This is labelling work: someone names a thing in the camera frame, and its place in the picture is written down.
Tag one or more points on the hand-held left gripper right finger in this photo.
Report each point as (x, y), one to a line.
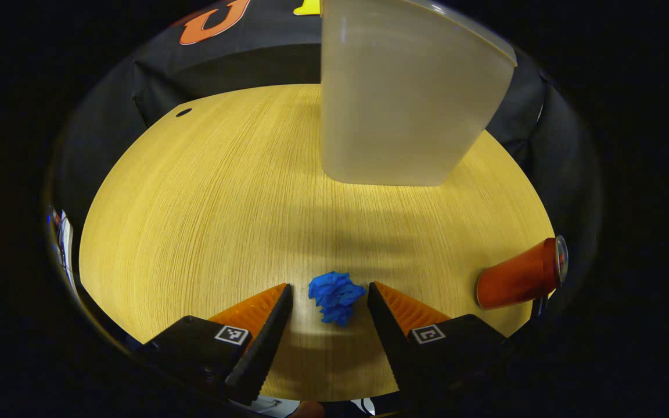
(387, 337)

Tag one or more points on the black backdrop cloth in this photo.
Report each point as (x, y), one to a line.
(253, 52)

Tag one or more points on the red pop can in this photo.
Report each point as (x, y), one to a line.
(514, 278)

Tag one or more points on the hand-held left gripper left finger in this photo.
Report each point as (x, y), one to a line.
(265, 342)

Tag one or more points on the wooden desktop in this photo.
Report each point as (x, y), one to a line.
(195, 203)

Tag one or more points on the blue paper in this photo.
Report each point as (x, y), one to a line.
(334, 296)

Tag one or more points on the white desktop garbage bin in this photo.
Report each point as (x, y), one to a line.
(404, 104)

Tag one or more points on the white side table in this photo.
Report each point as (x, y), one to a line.
(66, 244)

